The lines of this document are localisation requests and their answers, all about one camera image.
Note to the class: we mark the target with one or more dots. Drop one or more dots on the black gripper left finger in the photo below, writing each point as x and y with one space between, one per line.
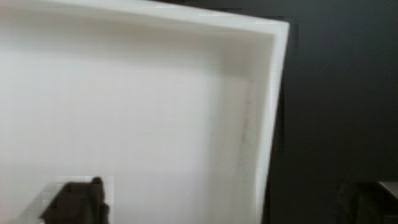
79 206

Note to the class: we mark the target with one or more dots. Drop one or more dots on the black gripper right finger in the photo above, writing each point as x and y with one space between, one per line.
368 203

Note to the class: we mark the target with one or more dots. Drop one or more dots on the white drawer cabinet box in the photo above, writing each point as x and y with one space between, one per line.
139 89

